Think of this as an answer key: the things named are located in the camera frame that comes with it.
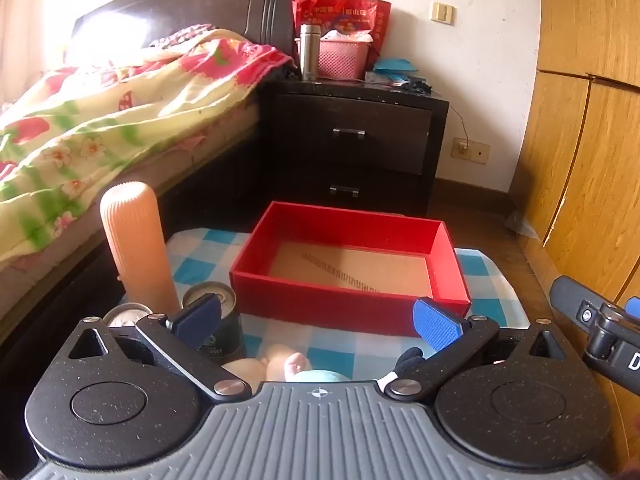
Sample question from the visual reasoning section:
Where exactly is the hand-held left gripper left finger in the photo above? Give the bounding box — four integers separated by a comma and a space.
67, 293, 252, 402

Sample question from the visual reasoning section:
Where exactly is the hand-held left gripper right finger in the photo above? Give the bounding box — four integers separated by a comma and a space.
387, 297, 583, 402

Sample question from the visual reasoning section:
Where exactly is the white bear plush with hat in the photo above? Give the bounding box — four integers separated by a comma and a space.
377, 346, 426, 395

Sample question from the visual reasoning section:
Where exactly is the pink pig plush toy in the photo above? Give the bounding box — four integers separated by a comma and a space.
222, 343, 351, 396

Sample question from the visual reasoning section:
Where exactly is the red cardboard box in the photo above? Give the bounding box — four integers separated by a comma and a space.
229, 201, 472, 339

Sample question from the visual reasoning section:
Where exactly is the dark green drink can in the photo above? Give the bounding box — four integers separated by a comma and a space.
181, 281, 247, 362

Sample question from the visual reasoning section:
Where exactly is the purple yellow drink can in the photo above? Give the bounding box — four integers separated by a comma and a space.
102, 304, 154, 329

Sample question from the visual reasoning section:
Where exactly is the clear plastic bag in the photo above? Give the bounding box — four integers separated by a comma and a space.
503, 209, 542, 242

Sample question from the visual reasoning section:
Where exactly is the peach ribbed bottle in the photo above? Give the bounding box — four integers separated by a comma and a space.
100, 181, 181, 312

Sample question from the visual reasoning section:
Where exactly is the blue white checkered cloth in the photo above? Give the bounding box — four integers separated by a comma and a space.
164, 227, 534, 387

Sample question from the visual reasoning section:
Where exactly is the dark wooden bed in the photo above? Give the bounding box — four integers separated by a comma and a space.
0, 0, 307, 361

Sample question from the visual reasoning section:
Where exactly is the dark nightstand drawer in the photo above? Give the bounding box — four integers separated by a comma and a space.
274, 160, 429, 217
272, 94, 434, 177

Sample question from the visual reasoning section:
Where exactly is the wooden wardrobe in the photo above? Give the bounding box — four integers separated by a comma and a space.
509, 0, 640, 461

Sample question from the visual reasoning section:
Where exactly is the dark wooden nightstand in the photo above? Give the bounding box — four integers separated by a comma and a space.
260, 78, 450, 219

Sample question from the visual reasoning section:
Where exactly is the floral blanket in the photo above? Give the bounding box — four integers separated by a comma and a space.
0, 24, 296, 267

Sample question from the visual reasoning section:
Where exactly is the blue cloth item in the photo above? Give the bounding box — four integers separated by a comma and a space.
372, 57, 419, 74

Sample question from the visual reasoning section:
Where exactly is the pink plastic basket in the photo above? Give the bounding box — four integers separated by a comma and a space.
317, 30, 377, 81

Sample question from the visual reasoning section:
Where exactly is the steel thermos flask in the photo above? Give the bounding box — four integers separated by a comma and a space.
298, 23, 322, 82

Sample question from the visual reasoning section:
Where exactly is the red plastic bag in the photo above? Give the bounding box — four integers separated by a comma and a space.
292, 0, 392, 74

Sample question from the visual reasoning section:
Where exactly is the beige wall socket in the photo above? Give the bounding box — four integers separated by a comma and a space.
452, 137, 491, 165

